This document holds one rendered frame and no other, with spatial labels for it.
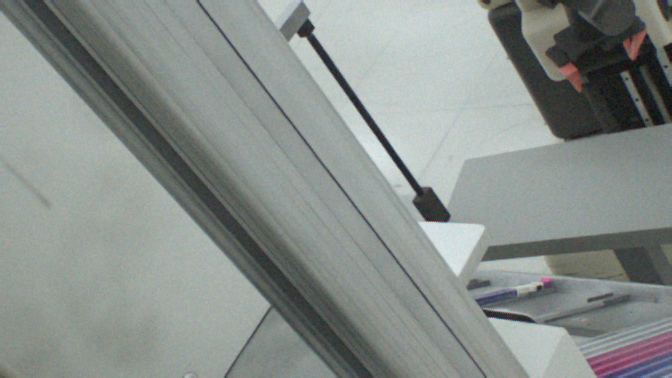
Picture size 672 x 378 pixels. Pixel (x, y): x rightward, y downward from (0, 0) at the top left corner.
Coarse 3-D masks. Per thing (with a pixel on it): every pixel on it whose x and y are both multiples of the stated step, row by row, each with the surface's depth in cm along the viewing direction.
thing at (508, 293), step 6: (546, 282) 128; (510, 288) 123; (516, 288) 123; (486, 294) 119; (492, 294) 119; (498, 294) 120; (504, 294) 121; (510, 294) 122; (516, 294) 123; (480, 300) 117; (486, 300) 118; (492, 300) 119; (498, 300) 120
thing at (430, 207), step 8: (424, 192) 91; (432, 192) 92; (416, 200) 91; (424, 200) 91; (432, 200) 92; (416, 208) 92; (424, 208) 91; (432, 208) 92; (440, 208) 93; (424, 216) 92; (432, 216) 92; (440, 216) 93; (448, 216) 94
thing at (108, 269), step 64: (0, 64) 34; (0, 128) 34; (64, 128) 36; (0, 192) 34; (64, 192) 36; (128, 192) 38; (0, 256) 34; (64, 256) 36; (128, 256) 38; (192, 256) 40; (448, 256) 39; (0, 320) 35; (64, 320) 36; (128, 320) 38; (192, 320) 41; (256, 320) 43; (512, 320) 37
